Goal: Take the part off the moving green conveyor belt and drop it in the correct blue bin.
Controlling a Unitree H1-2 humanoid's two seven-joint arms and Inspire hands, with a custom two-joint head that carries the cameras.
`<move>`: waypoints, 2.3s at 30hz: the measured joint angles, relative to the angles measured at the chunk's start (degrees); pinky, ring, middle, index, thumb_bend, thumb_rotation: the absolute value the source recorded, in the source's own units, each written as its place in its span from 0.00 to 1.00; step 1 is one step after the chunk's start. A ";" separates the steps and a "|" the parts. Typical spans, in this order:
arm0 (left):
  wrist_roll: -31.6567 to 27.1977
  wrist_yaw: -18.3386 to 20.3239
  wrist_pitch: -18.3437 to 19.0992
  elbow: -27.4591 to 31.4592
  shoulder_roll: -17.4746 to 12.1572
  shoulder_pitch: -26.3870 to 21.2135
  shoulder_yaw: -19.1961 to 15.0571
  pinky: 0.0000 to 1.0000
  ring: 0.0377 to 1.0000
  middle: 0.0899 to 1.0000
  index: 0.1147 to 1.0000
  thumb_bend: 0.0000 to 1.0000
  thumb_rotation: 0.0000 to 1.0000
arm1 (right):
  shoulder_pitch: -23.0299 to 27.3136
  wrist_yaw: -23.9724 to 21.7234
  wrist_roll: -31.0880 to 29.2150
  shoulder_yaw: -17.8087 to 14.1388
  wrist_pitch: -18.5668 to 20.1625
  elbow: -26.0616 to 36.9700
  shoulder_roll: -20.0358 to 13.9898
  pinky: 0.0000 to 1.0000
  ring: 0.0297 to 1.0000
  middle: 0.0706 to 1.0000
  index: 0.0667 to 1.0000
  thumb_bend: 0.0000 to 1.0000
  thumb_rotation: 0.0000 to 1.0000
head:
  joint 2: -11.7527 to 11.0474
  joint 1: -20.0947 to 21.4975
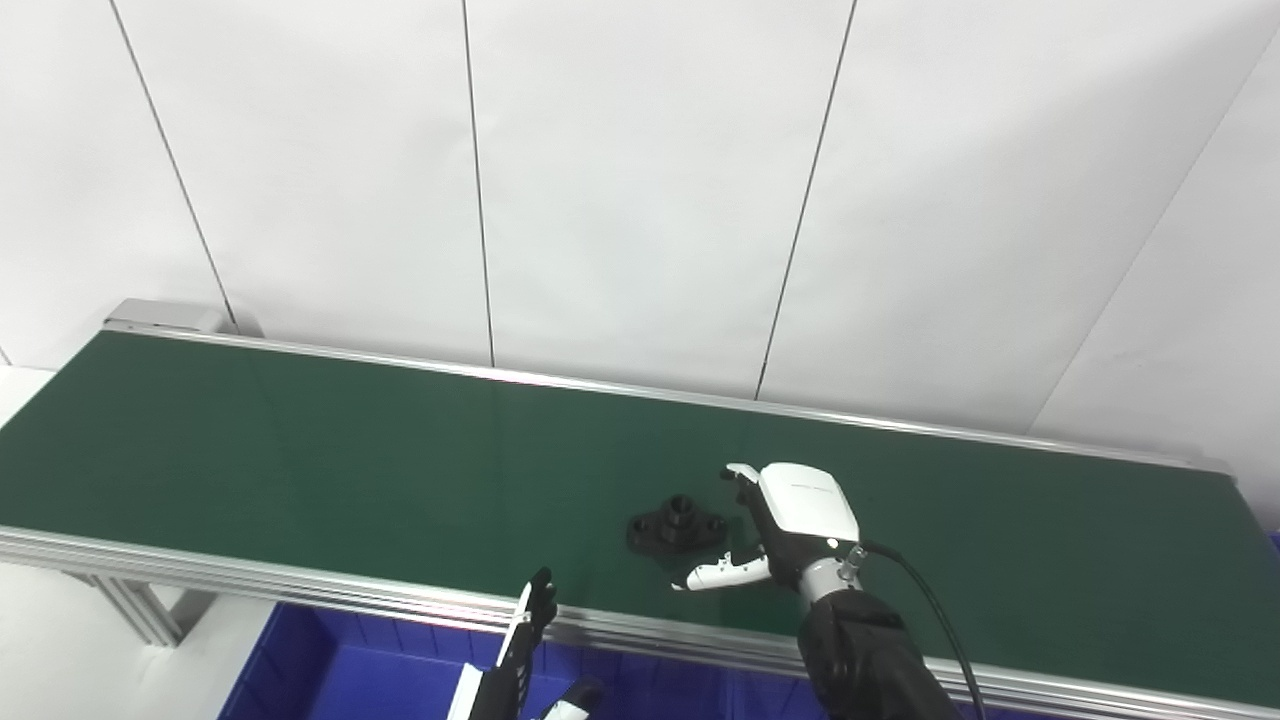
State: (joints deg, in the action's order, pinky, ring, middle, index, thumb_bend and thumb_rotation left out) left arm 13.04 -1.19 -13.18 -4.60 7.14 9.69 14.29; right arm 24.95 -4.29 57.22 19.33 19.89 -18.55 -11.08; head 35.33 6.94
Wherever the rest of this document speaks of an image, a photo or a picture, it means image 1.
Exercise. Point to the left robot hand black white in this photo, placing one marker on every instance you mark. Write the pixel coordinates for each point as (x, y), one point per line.
(505, 685)

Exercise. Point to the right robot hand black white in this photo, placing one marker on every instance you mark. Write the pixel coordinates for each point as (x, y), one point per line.
(805, 510)

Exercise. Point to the black flange part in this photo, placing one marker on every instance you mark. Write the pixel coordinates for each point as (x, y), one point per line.
(675, 528)

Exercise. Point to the blue plastic bin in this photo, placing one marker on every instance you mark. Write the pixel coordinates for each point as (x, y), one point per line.
(360, 680)

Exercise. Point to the green conveyor belt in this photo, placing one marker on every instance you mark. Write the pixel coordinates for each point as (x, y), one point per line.
(400, 470)

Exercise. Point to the aluminium conveyor support leg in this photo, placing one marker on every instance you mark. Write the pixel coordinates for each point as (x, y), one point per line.
(150, 610)

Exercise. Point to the grey conveyor motor housing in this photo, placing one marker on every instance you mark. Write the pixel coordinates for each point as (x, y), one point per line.
(165, 315)

